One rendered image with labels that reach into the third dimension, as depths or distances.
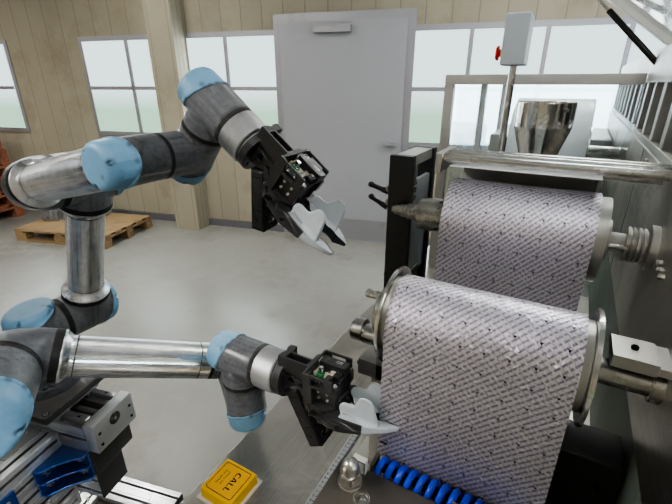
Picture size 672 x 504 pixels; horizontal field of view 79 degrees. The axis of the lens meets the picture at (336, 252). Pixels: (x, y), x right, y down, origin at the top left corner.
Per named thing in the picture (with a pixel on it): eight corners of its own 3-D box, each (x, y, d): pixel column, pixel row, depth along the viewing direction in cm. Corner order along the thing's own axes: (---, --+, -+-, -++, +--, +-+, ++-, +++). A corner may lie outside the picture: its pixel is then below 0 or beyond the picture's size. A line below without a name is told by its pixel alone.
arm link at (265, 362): (252, 395, 71) (280, 368, 77) (273, 404, 69) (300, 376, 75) (248, 359, 68) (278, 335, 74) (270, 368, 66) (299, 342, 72)
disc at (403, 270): (407, 331, 71) (413, 252, 66) (409, 332, 71) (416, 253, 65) (371, 380, 59) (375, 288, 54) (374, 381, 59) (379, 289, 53)
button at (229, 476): (229, 466, 78) (228, 457, 77) (258, 483, 74) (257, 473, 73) (201, 496, 72) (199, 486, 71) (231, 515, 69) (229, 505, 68)
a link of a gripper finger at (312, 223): (337, 239, 58) (300, 190, 60) (315, 263, 61) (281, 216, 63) (349, 235, 60) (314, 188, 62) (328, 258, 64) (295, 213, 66)
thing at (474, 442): (378, 453, 66) (383, 359, 59) (537, 525, 55) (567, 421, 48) (377, 456, 65) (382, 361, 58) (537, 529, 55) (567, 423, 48)
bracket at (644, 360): (607, 343, 51) (611, 329, 50) (665, 357, 48) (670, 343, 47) (609, 365, 47) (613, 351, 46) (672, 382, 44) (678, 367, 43)
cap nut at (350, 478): (345, 466, 63) (345, 444, 61) (366, 476, 61) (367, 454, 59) (333, 485, 60) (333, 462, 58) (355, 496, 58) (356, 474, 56)
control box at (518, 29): (496, 66, 95) (503, 17, 92) (527, 66, 93) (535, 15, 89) (491, 65, 90) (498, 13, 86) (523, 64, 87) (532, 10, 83)
